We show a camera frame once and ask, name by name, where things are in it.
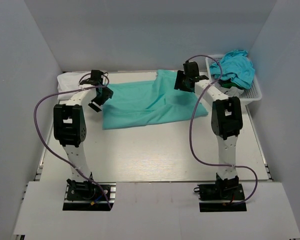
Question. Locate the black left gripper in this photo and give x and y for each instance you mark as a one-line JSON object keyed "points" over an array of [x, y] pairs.
{"points": [[107, 94]]}

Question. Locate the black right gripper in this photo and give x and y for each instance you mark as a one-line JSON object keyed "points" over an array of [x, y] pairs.
{"points": [[178, 85]]}

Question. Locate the teal green t-shirt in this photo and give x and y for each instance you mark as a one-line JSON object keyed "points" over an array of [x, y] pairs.
{"points": [[152, 102]]}

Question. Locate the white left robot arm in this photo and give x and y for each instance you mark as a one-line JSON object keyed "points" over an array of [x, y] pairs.
{"points": [[69, 128]]}

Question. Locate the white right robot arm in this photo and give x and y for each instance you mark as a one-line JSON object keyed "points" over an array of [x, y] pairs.
{"points": [[226, 121]]}

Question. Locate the folded white t-shirt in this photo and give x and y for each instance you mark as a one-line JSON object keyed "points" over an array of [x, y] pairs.
{"points": [[70, 81]]}

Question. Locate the dark green garment in basket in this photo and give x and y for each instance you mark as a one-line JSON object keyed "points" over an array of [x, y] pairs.
{"points": [[228, 84]]}

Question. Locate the grey white crumpled garment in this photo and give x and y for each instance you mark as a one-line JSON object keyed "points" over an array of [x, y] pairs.
{"points": [[233, 91]]}

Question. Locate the light blue crumpled t-shirt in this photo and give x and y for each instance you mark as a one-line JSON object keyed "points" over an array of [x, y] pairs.
{"points": [[236, 67]]}

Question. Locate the white plastic laundry basket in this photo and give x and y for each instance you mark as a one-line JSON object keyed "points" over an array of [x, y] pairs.
{"points": [[252, 95]]}

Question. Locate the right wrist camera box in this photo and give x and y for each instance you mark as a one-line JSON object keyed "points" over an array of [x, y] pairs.
{"points": [[191, 69]]}

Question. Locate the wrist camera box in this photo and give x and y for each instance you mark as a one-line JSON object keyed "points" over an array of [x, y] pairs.
{"points": [[191, 69], [96, 77]]}

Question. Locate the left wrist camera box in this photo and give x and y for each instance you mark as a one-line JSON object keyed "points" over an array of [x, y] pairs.
{"points": [[96, 77]]}

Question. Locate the aluminium table edge rail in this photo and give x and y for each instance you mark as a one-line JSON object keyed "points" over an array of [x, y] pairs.
{"points": [[144, 71]]}

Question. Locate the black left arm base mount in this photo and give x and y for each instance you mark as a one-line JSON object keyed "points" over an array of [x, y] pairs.
{"points": [[88, 197]]}

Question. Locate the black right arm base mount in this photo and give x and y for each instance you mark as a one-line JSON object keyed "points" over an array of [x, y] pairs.
{"points": [[212, 201]]}

